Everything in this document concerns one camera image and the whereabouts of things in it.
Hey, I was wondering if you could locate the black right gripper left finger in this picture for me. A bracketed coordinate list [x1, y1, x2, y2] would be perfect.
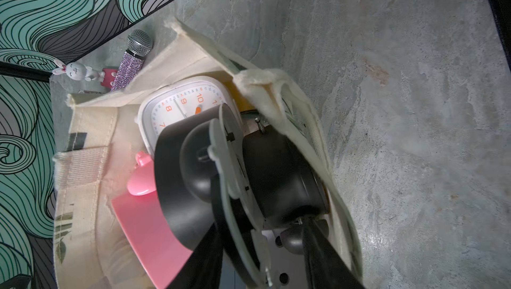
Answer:
[167, 225, 223, 289]

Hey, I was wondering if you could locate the cream floral canvas bag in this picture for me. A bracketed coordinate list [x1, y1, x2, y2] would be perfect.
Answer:
[54, 20, 363, 288]

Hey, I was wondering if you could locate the small pink square clock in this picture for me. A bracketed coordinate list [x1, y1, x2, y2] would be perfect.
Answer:
[263, 229, 309, 288]

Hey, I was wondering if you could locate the light blue square clock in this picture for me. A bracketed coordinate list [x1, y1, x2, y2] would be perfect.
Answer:
[136, 76, 242, 155]

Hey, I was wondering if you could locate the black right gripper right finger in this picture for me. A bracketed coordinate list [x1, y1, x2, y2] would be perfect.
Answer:
[302, 218, 364, 289]

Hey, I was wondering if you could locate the pink twin-bell alarm clock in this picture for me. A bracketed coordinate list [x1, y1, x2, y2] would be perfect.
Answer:
[112, 151, 192, 288]

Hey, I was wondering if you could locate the white bunny figurine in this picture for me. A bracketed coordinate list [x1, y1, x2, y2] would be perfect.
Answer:
[52, 59, 118, 89]

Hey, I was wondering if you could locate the yellow rectangular alarm clock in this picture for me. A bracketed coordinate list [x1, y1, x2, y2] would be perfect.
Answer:
[222, 81, 256, 113]

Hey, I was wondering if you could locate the small black twin-bell clock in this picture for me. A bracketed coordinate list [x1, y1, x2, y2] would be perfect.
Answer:
[154, 105, 329, 288]

